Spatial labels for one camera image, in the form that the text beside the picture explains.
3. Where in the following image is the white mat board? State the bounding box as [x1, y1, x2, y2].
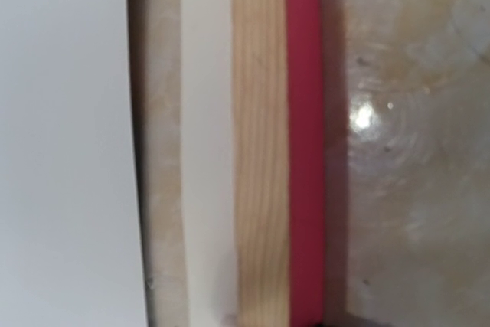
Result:
[1, 0, 148, 326]
[181, 0, 238, 326]

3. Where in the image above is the pink wooden picture frame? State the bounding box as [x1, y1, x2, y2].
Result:
[230, 0, 326, 327]

